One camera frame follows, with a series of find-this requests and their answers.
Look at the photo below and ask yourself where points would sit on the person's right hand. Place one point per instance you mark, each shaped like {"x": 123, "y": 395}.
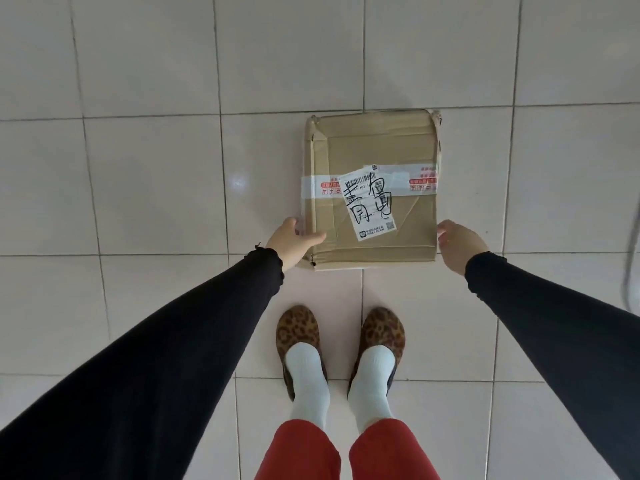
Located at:
{"x": 462, "y": 247}

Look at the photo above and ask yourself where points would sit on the person's left hand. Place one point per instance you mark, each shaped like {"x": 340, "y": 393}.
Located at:
{"x": 287, "y": 244}

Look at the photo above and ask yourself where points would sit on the person's right thumb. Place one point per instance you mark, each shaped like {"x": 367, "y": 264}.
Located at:
{"x": 444, "y": 228}

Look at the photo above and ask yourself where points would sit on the person's left thumb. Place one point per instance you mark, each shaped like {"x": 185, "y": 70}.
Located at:
{"x": 314, "y": 239}

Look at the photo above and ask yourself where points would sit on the taped brown cardboard parcel box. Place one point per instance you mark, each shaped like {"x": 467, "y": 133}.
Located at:
{"x": 370, "y": 144}

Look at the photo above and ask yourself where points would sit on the person's left forearm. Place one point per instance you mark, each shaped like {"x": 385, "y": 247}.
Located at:
{"x": 150, "y": 374}

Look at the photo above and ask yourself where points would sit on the person's right forearm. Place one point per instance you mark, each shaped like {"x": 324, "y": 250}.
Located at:
{"x": 565, "y": 334}

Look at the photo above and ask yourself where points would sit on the leopard print left slipper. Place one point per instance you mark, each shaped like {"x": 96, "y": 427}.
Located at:
{"x": 298, "y": 327}

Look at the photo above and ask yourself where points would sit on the leopard print slipper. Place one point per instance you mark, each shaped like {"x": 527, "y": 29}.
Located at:
{"x": 382, "y": 327}
{"x": 298, "y": 327}

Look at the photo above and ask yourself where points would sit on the leopard print right slipper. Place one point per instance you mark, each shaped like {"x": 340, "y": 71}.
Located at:
{"x": 382, "y": 327}

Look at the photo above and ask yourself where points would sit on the white left sock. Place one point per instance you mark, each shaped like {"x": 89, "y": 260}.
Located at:
{"x": 309, "y": 384}

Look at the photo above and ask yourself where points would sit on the white sock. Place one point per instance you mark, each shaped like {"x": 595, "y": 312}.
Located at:
{"x": 372, "y": 389}
{"x": 309, "y": 384}

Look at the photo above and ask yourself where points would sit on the white right sock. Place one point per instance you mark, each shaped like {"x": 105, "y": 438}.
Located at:
{"x": 372, "y": 389}

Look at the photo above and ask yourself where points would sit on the red trousers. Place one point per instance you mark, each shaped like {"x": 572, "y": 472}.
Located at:
{"x": 300, "y": 454}

